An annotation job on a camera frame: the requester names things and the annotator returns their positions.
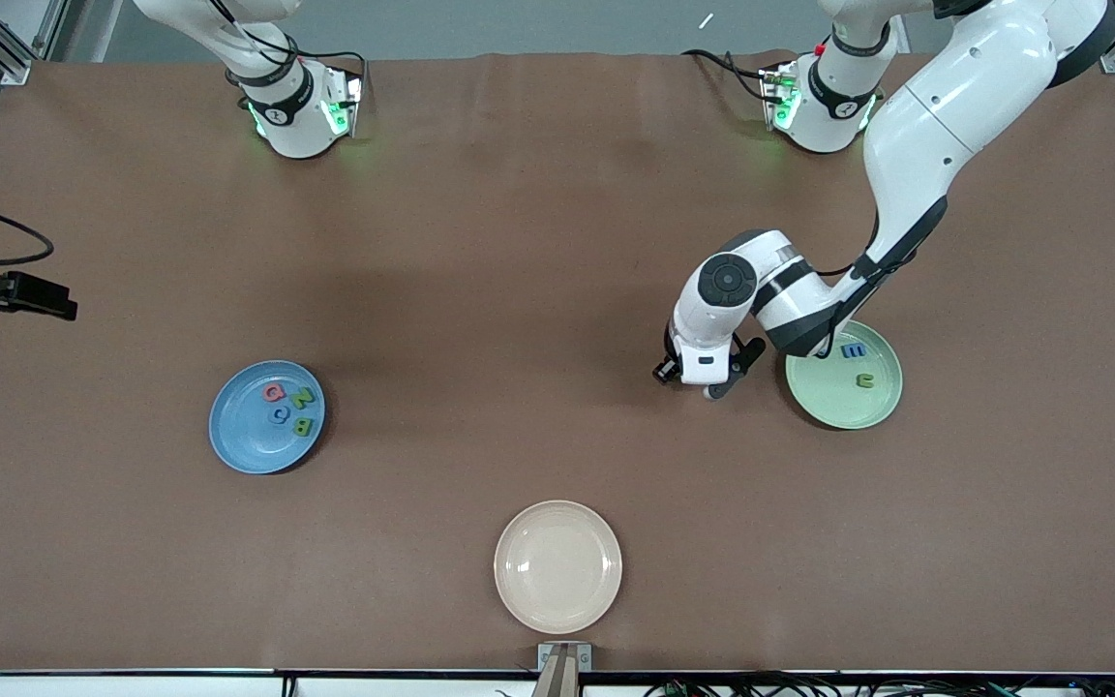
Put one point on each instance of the green uppercase letter N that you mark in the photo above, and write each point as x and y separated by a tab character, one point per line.
302	398

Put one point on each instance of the green plate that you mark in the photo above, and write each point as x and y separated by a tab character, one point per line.
848	407

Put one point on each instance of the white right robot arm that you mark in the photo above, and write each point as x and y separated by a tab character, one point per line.
286	106

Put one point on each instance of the blue plate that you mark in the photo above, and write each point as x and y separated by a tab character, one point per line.
248	440

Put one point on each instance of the blue lowercase letter m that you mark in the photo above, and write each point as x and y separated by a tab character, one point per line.
854	351

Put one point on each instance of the white table edge rail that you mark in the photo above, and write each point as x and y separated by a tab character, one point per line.
132	687

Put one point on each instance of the green uppercase letter B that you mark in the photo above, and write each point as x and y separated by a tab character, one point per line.
303	427

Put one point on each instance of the beige plate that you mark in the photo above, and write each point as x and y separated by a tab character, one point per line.
557	566

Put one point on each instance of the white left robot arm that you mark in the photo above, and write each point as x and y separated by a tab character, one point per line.
964	97

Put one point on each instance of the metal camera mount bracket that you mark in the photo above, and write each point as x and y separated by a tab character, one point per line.
563	658

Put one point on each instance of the pink uppercase letter Q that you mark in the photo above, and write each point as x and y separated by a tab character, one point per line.
267	393

